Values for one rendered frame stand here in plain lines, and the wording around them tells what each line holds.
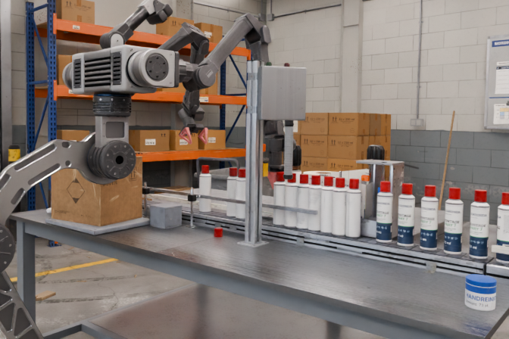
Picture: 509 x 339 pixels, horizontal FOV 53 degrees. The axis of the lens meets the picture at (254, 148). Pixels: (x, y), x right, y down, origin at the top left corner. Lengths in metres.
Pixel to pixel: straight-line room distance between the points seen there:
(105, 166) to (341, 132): 3.92
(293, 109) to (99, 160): 0.71
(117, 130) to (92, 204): 0.37
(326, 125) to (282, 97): 3.80
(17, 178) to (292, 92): 0.98
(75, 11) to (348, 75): 3.67
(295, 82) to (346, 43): 5.50
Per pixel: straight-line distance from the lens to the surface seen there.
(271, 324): 2.80
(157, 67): 1.69
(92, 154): 1.92
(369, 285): 1.48
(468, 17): 6.56
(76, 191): 2.21
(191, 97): 2.46
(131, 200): 2.23
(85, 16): 5.69
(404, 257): 1.70
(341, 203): 1.80
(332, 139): 5.56
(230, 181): 2.09
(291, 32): 8.03
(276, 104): 1.80
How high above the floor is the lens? 1.28
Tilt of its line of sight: 3 degrees down
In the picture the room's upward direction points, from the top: 1 degrees clockwise
